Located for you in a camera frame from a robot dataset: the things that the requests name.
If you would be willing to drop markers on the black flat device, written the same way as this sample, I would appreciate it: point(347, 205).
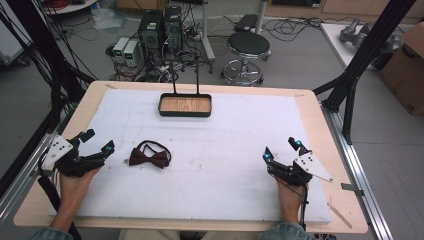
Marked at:
point(246, 22)

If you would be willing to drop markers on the brown tape strip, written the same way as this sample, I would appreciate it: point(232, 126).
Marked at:
point(340, 216)

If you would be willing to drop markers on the grey metal bracket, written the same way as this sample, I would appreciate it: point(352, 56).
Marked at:
point(350, 187)

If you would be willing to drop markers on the round white table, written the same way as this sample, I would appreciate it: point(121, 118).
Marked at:
point(71, 6)

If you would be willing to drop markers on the aluminium rail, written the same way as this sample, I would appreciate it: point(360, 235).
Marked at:
point(20, 190)
point(358, 173)

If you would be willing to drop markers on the white foam mat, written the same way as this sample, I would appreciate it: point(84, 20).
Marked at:
point(216, 150)

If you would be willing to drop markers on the black computer tower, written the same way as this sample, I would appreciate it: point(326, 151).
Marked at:
point(173, 26)
point(150, 30)

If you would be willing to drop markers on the white side table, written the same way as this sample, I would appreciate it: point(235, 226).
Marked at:
point(333, 40)

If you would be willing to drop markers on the clear plastic bag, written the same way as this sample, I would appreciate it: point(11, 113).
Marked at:
point(106, 18)

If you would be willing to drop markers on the black round stool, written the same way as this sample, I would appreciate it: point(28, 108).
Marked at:
point(248, 43)

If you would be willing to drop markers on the grey desk leg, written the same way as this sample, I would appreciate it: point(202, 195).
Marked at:
point(206, 30)

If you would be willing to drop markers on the person's left hand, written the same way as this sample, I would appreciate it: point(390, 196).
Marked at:
point(75, 190)

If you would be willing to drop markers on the dark red bow tie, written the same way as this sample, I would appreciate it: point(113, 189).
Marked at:
point(156, 159)

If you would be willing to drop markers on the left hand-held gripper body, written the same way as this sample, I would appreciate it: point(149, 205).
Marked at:
point(68, 163)

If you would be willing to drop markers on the person's right hand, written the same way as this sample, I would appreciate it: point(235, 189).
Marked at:
point(290, 198)

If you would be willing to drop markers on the black stand with wooden tray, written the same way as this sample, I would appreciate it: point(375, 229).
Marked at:
point(185, 105)

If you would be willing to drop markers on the grey robot part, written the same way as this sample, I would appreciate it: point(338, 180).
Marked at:
point(353, 31)

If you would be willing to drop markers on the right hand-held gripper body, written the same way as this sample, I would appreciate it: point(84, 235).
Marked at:
point(310, 165)

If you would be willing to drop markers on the black metal frame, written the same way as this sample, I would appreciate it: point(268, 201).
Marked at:
point(36, 40)
point(370, 50)

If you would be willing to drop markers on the brown cardboard box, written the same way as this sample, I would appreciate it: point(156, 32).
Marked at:
point(405, 73)

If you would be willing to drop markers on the white power supply unit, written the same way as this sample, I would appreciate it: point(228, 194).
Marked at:
point(131, 53)
point(119, 48)

